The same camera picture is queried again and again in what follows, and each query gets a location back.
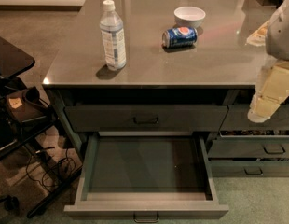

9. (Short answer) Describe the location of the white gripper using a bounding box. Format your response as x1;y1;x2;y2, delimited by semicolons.
246;0;289;117

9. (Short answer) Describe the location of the clear plastic water bottle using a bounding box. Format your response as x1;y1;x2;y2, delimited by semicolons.
100;0;127;71

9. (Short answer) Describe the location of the grey right top drawer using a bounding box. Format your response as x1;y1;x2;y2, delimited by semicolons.
221;105;289;131

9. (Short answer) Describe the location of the grey right middle drawer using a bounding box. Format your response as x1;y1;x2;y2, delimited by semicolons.
206;132;289;159

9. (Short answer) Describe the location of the grey right bottom drawer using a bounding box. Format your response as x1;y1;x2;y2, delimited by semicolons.
210;160;289;177

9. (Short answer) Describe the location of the open grey middle drawer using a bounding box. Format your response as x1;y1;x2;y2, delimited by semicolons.
64;135;228;223

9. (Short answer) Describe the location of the closed grey top drawer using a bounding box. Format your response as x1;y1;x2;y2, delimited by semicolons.
64;105;227;132

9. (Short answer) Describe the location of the blue Pepsi can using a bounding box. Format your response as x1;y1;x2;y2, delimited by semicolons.
162;27;198;49

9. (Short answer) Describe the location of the white ceramic bowl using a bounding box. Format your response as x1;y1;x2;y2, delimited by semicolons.
174;7;206;28

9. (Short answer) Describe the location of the brown box with note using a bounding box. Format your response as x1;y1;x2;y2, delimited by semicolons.
6;87;48;123

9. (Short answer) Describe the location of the black rolling cart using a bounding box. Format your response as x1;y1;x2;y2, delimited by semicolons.
0;36;81;218

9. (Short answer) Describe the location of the black cable on floor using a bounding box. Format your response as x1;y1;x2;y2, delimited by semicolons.
24;147;77;193

